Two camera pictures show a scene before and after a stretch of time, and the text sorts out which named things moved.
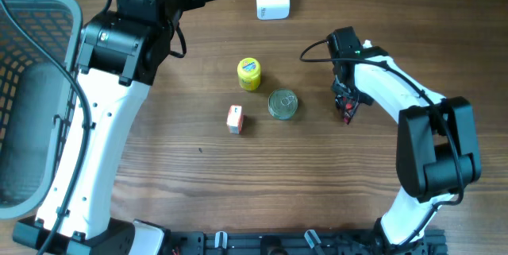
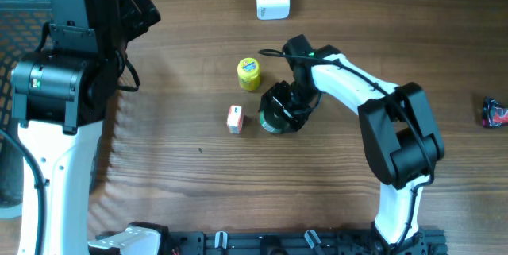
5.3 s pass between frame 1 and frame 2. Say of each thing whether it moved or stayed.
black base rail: stayed
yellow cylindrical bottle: stayed
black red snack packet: moved
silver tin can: moved
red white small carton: stayed
